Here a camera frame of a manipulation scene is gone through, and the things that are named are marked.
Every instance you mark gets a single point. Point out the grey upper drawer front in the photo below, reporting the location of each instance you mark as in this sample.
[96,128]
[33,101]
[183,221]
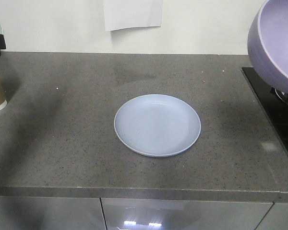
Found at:
[276,218]

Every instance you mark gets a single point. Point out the grey cabinet door left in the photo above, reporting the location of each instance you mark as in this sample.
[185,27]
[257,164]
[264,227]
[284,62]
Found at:
[50,213]

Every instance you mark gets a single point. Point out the grey cabinet door centre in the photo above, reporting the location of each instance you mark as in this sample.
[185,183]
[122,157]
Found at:
[145,214]

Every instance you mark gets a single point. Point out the lilac plastic bowl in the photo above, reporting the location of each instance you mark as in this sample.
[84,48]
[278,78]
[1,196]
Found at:
[267,44]

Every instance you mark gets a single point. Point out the black gas stove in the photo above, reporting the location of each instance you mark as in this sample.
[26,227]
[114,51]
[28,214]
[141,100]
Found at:
[275,109]

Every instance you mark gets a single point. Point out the light blue plate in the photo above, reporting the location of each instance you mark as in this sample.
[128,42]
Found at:
[157,125]

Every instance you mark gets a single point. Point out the grey cabinet door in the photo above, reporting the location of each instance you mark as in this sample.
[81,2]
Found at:
[145,214]
[50,213]

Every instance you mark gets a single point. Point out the white paper sheet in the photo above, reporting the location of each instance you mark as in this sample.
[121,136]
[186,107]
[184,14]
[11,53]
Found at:
[124,14]

